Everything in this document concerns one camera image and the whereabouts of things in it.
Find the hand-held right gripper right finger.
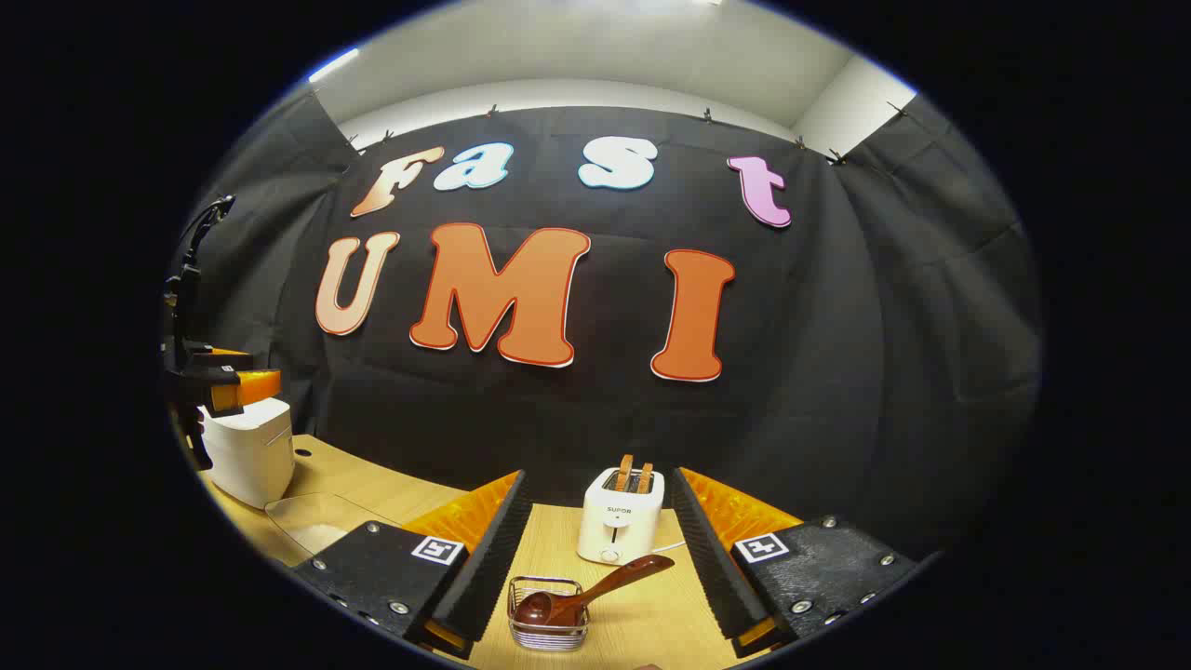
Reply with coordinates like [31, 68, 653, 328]
[672, 467, 922, 659]

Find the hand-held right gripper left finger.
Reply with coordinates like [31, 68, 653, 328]
[291, 470, 533, 661]

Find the white rice cooker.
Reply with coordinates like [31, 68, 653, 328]
[198, 395, 297, 510]

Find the metal wire chopstick holder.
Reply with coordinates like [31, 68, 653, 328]
[507, 576, 590, 650]

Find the brown wooden spoon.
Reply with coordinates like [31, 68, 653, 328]
[515, 555, 676, 627]

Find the white toaster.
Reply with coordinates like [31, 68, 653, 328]
[577, 465, 665, 566]

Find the clear plastic container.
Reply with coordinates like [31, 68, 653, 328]
[265, 491, 410, 561]

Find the black backdrop cloth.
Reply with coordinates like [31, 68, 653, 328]
[177, 88, 1043, 559]

